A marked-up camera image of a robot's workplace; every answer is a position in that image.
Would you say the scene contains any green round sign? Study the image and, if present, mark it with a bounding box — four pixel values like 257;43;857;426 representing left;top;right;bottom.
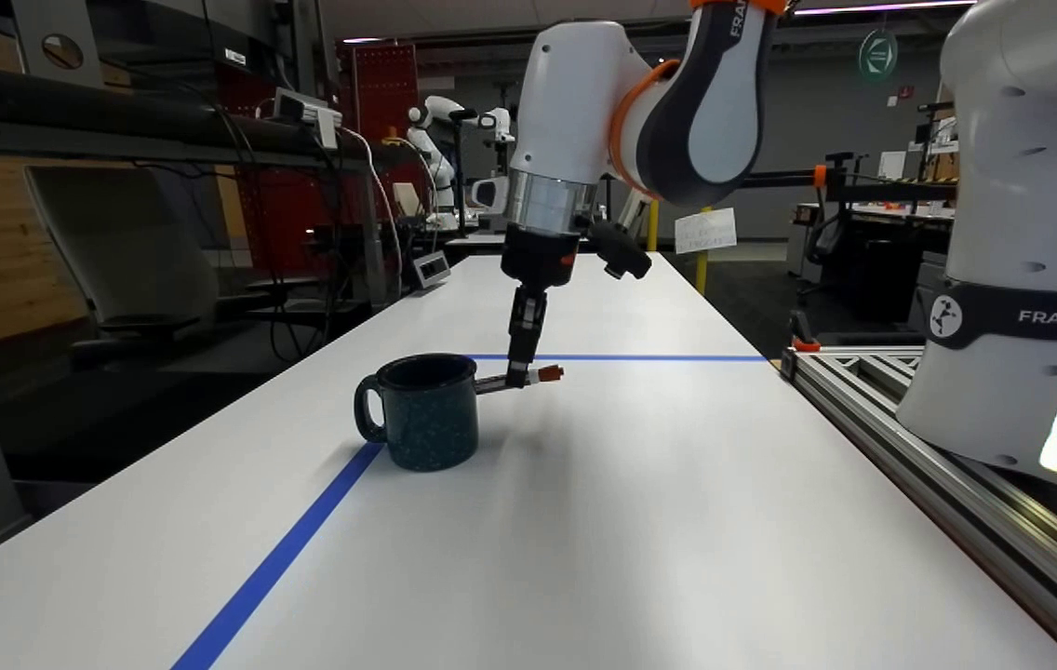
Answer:
857;25;901;89

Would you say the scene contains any white background table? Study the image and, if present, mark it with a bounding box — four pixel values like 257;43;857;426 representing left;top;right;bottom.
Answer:
441;226;508;260

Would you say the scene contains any short blue tape strip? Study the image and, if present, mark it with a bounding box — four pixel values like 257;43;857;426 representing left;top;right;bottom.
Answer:
473;349;766;367

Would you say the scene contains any black overhead shelf beam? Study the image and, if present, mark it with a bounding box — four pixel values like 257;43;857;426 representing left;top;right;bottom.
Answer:
0;54;372;168

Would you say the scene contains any dark speckled enamel mug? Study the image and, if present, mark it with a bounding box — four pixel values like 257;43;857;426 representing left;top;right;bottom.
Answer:
351;349;484;476

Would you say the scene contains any orange capped Expo marker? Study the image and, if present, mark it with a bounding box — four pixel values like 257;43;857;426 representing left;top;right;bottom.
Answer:
473;360;566;396

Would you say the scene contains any small grey desk device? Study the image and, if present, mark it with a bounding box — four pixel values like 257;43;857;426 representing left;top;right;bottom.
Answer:
409;246;452;295

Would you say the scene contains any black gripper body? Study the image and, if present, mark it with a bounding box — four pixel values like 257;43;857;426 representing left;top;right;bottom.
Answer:
499;221;585;295

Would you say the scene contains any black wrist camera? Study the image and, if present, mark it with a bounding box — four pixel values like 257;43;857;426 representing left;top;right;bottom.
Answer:
580;215;659;284

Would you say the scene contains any black equipment cart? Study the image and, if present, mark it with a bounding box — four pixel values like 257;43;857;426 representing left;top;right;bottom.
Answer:
783;181;961;342

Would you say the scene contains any grey monitor shell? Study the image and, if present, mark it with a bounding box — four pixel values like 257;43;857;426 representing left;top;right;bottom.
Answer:
24;158;221;333

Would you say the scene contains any red cabinet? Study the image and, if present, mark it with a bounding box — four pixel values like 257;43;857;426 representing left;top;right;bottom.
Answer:
339;33;422;163

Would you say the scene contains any aluminium extrusion rail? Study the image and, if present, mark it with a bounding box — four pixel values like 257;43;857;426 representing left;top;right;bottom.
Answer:
779;342;1057;670

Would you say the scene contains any white paper sign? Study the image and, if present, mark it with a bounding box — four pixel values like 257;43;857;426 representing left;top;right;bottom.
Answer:
668;205;741;260

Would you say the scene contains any black bar with orange clamps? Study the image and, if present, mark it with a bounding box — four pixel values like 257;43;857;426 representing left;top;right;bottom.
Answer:
735;151;947;199

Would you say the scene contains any long blue tape strip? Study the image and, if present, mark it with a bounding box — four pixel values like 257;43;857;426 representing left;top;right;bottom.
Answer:
167;439;385;670

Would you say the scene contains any white box with cable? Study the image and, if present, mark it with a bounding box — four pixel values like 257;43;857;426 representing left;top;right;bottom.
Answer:
270;86;346;151

